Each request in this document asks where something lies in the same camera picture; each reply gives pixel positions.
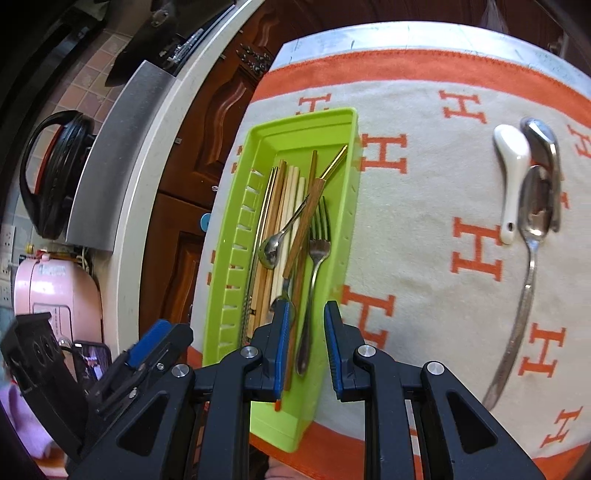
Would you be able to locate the smartphone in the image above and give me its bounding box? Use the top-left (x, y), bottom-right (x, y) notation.
top-left (74, 340), bottom-right (112, 384)

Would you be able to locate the pink rice cooker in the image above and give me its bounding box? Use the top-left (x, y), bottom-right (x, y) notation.
top-left (13, 251), bottom-right (103, 342)

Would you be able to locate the gas stove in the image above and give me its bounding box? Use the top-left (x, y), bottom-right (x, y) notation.
top-left (157, 9), bottom-right (241, 70)

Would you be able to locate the steel soup spoon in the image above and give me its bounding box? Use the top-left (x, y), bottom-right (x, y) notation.
top-left (520, 117), bottom-right (563, 233)

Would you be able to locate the orange patterned blanket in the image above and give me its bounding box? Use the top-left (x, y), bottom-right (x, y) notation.
top-left (187, 48), bottom-right (591, 480)

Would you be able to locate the wooden-handled small spoon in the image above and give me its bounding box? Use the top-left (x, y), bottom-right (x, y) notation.
top-left (271, 150), bottom-right (326, 319)

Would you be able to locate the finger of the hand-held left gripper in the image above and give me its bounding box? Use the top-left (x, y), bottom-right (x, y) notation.
top-left (99, 319), bottom-right (174, 393)
top-left (115, 324), bottom-right (194, 402)

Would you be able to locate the purple cloth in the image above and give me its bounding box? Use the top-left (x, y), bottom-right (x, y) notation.
top-left (0, 385), bottom-right (51, 457)

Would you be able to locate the black wok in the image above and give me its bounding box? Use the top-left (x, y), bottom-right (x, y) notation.
top-left (105, 28), bottom-right (185, 88)

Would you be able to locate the white ceramic spoon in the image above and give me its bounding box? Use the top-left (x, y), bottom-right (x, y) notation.
top-left (493, 124), bottom-right (532, 245)

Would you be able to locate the green plastic tray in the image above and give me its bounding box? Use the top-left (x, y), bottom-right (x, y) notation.
top-left (203, 107), bottom-right (362, 454)

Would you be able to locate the large steel spoon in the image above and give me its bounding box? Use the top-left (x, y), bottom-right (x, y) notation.
top-left (481, 165), bottom-right (556, 411)

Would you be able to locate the small steel spoon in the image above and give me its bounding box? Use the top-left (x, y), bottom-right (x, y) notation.
top-left (257, 146), bottom-right (349, 271)

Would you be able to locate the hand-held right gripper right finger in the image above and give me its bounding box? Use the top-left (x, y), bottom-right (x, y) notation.
top-left (323, 300), bottom-right (546, 480)

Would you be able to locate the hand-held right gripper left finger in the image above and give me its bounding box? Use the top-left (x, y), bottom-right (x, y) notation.
top-left (69, 302), bottom-right (291, 480)

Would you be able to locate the black pressure cooker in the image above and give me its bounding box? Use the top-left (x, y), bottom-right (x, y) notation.
top-left (19, 111), bottom-right (98, 240)

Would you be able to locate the steel fork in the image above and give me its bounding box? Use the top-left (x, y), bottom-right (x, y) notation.
top-left (294, 196), bottom-right (333, 377)

